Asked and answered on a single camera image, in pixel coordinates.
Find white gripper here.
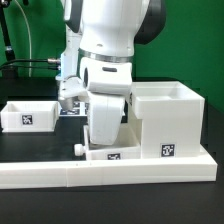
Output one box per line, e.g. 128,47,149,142
58,57,132,145

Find white front drawer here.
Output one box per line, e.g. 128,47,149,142
74,123,141,161

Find white drawer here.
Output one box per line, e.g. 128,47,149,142
74,123,141,161
0,101,59,133

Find white drawer cabinet box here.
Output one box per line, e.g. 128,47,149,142
128,81,205,159

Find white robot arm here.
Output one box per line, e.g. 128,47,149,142
56,0,166,145

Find white rear drawer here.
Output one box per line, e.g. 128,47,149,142
0,101,59,133

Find white marker tag sheet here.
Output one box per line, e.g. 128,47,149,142
59,101,88,117

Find black cables at base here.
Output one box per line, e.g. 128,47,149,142
0,57,63,72

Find white L-shaped guide frame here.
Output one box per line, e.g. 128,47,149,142
0,147,218,189

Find black camera stand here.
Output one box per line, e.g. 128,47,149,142
0,0,18,79

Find white hanging cable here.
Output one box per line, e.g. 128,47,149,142
13,0,34,78

